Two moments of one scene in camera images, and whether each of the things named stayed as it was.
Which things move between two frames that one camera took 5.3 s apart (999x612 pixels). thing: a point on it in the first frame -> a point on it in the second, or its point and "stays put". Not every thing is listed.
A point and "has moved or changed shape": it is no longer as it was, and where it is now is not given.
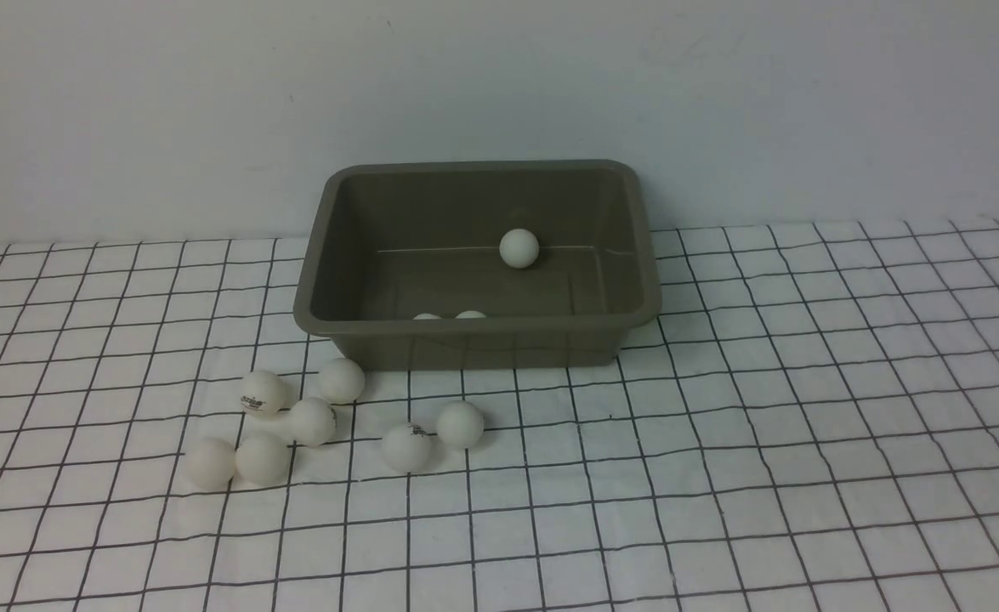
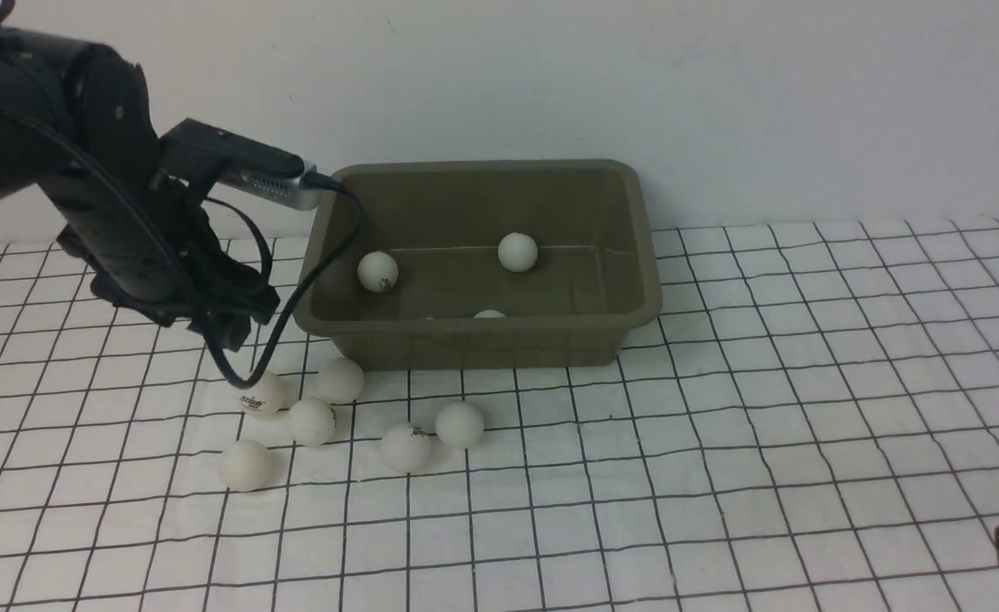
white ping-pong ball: (212, 464) -> (377, 271)
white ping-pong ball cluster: (313, 422) stays put
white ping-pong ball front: (263, 461) has moved or changed shape
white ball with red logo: (263, 394) stays put
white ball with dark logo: (405, 447) stays put
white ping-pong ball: (519, 248) stays put
